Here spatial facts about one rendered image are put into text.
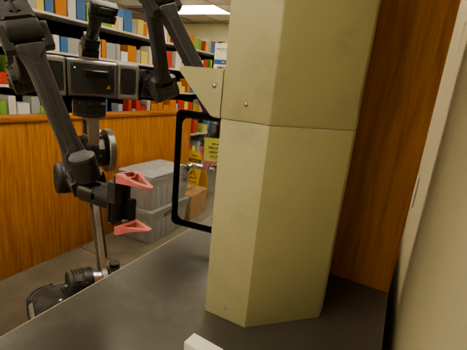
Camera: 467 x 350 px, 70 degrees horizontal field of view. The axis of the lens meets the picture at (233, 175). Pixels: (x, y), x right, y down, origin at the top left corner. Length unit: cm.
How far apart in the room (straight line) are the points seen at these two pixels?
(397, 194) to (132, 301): 75
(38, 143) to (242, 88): 223
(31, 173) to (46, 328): 200
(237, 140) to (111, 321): 50
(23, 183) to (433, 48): 253
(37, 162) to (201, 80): 218
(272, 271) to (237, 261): 8
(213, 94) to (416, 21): 55
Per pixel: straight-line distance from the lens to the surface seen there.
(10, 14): 101
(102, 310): 90
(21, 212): 283
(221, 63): 82
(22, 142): 271
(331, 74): 72
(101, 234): 209
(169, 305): 90
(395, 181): 101
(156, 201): 310
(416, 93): 98
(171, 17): 124
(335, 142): 74
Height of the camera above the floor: 148
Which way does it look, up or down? 15 degrees down
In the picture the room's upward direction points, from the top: 6 degrees clockwise
